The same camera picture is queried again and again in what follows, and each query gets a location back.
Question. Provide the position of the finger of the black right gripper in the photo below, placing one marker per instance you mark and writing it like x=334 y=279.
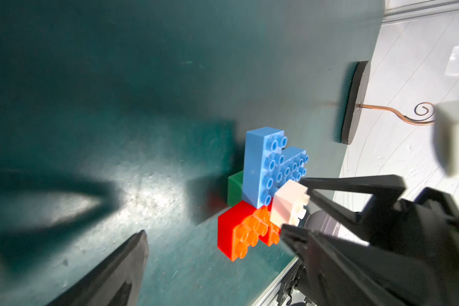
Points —
x=297 y=239

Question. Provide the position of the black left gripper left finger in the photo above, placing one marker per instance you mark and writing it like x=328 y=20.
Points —
x=115 y=281

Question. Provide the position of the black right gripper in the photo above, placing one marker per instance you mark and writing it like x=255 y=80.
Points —
x=424 y=233

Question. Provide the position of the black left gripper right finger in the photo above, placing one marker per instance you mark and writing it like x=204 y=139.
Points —
x=335 y=280

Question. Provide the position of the red lego brick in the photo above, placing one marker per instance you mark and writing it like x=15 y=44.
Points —
x=240 y=228
x=269 y=232

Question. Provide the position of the small white lego brick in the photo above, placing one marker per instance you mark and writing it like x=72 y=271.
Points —
x=288 y=205

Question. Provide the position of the small blue lego brick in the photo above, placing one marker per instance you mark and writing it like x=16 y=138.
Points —
x=293 y=168

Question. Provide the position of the large green lego brick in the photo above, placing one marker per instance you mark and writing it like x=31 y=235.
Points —
x=234 y=194

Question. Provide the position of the long blue lego brick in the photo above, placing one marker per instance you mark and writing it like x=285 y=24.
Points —
x=263 y=155

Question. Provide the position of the lilac bowl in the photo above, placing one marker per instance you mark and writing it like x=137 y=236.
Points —
x=322 y=222

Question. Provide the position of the copper jewelry stand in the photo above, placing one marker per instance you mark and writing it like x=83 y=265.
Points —
x=355 y=104

